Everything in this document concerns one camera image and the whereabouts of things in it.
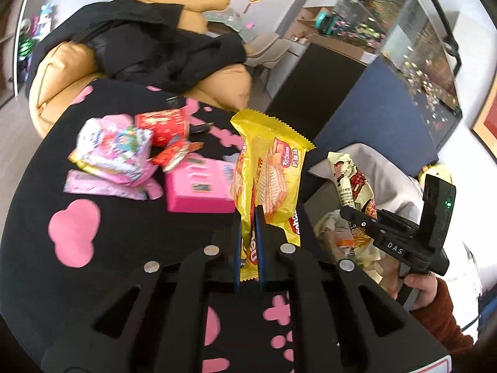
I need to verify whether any red wrapper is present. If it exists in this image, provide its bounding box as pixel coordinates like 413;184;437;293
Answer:
151;140;204;173

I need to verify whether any pink box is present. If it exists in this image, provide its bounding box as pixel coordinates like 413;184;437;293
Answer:
165;153;237;214

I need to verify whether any black jacket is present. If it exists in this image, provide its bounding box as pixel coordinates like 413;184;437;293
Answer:
25;0;247;96

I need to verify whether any wooden cabinet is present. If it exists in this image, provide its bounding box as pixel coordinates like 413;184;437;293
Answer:
285;6;377;65

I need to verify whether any flat pink wrapper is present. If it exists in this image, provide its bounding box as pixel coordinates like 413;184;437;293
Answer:
64;169;164;201

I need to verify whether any beige chair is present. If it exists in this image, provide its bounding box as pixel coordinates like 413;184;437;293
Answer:
244;33;292;94

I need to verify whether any dark cabinet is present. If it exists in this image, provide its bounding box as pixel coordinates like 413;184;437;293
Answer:
264;43;367;140

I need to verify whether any shelf with toys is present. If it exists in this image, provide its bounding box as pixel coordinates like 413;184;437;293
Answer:
0;2;55;109

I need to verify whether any glass fish tank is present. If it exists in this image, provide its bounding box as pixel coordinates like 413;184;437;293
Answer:
332;0;463;152

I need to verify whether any black pink-printed tablecloth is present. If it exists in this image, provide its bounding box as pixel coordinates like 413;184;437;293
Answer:
0;78;338;373

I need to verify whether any dining table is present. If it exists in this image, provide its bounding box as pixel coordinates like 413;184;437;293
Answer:
202;10;259;43

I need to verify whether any person's right forearm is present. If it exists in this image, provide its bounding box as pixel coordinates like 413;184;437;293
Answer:
412;278;475;358

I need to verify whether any yellow plush toy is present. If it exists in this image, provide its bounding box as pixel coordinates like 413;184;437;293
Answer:
417;163;453;187

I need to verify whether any framed picture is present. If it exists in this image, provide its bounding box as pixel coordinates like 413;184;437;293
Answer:
471;85;497;162

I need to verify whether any person's right hand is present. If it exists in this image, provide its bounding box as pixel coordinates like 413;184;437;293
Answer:
404;274;438;310

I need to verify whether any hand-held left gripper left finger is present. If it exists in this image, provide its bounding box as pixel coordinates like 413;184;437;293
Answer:
41;206;244;373

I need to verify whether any yellow wafer packet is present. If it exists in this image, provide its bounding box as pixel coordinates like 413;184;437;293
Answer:
230;109;316;283

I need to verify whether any pink cartoon snack packet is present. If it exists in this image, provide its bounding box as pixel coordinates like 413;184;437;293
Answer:
69;114;158;187

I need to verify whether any teal toy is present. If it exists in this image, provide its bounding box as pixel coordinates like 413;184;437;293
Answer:
314;10;338;35

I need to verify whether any red noodle cup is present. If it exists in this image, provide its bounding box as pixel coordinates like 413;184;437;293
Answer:
135;108;191;147

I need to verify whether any blue partition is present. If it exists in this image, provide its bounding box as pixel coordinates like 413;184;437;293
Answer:
314;56;441;179

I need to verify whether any cream cartoon snack packet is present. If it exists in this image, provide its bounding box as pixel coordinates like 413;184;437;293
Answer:
327;151;378;222

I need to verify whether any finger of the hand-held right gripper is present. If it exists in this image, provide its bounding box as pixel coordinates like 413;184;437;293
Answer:
340;205;379;242

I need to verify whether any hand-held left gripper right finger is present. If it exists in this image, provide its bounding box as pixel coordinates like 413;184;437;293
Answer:
254;204;451;373

